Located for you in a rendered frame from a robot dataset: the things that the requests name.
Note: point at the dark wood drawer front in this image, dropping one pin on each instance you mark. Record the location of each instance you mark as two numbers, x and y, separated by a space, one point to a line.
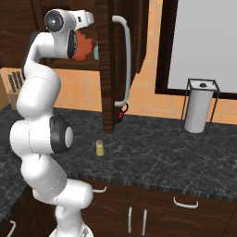
117 191
209 206

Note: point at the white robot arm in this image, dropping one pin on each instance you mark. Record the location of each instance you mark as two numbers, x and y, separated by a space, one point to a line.
37 92

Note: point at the dark framed window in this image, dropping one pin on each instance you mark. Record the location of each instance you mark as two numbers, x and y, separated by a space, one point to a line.
203 43

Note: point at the white paper towel roll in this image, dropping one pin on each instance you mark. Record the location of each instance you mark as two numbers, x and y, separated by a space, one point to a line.
197 111

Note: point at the wooden knife block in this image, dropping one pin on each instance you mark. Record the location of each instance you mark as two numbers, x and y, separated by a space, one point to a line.
14 89

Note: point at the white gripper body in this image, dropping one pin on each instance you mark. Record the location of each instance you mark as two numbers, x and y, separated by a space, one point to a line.
88 17

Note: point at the dark wood base cabinet door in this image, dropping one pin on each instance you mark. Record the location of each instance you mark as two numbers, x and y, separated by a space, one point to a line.
108 220
185 227

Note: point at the orange shaker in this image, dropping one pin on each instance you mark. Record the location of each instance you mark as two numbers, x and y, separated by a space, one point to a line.
82 46

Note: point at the yellow shaker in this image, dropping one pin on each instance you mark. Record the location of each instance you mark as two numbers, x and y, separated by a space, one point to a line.
99 150

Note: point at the pale blue bottle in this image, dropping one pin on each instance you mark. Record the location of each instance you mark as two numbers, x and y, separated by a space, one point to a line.
96 52

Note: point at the dark wood wall cabinet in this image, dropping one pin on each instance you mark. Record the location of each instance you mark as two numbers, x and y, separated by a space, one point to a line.
15 31

